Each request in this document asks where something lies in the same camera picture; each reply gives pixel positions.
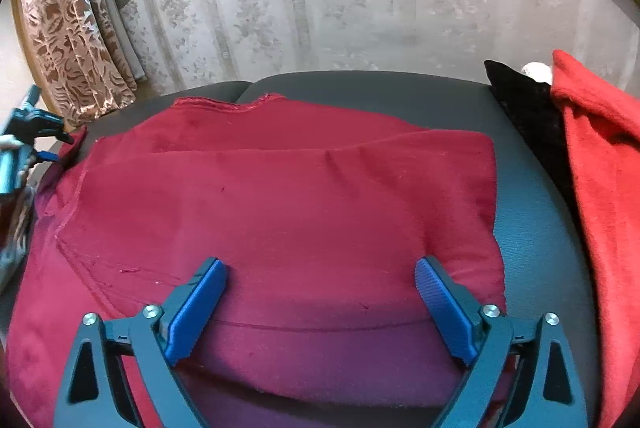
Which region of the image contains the maroon garment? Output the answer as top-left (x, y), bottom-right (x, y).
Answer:
top-left (7, 92), bottom-right (508, 428)

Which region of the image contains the brown patterned curtain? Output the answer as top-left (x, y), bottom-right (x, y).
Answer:
top-left (12, 0), bottom-right (138, 129)

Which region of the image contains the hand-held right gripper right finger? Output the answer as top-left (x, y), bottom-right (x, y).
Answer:
top-left (414, 256), bottom-right (590, 428)

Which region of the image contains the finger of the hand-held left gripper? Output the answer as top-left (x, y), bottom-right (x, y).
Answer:
top-left (30, 148), bottom-right (66, 165)
top-left (12, 85), bottom-right (76, 143)

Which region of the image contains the black cloth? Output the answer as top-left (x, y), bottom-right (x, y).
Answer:
top-left (483, 59), bottom-right (583, 219)

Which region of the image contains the red cloth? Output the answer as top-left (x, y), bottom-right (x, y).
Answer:
top-left (550, 49), bottom-right (640, 428)

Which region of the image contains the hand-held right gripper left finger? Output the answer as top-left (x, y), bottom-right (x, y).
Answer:
top-left (52, 257), bottom-right (230, 428)

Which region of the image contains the small white object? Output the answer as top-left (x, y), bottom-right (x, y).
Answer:
top-left (521, 62), bottom-right (553, 83)

